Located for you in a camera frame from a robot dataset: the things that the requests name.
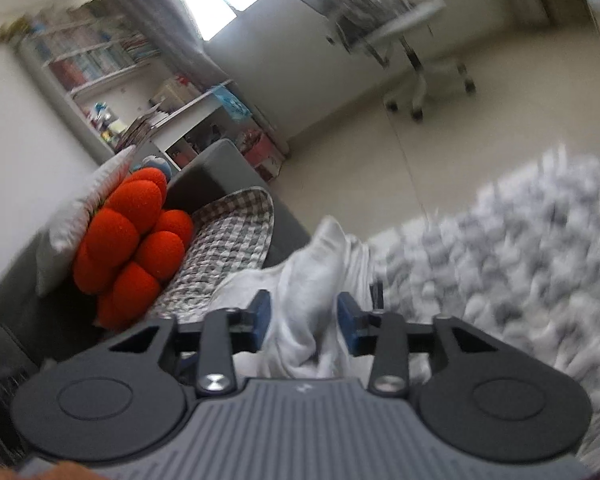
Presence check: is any white bear print t-shirt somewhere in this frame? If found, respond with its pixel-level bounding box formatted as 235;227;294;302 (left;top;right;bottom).
209;217;382;382

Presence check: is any white desk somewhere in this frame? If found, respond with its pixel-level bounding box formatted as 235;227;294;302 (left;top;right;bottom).
115;77;261;171

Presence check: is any grey sofa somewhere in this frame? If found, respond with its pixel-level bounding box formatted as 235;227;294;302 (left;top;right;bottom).
0;139;312;462

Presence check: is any curtain beside bookshelf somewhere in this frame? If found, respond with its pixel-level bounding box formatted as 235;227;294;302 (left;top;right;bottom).
125;0;231;96

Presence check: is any white bookshelf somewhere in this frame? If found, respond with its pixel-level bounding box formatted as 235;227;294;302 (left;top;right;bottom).
10;5;161;161

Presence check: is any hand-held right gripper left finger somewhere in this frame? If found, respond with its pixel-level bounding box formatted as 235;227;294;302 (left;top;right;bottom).
105;288;273;397

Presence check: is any light grey pillow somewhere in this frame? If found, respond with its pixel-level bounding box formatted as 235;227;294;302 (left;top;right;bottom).
35;145;137;297

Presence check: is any white office chair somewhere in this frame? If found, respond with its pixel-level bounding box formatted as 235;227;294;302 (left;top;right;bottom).
287;0;477;122

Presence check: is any blue printed box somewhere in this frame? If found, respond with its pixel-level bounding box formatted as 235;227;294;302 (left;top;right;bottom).
207;85;254;124

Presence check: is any pink printed box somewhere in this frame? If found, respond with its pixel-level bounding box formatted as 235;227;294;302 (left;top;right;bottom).
240;127;286;181

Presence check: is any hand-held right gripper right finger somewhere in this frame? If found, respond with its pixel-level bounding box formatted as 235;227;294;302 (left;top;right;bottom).
336;292;504;399

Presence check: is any grey puffy quilt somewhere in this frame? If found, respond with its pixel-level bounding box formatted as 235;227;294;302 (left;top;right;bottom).
369;144;600;462

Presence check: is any plastic wrapped grey bundle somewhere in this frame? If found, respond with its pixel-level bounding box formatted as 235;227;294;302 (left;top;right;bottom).
325;0;411;46

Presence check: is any row of books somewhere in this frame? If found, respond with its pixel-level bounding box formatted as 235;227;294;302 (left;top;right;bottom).
35;25;159;91

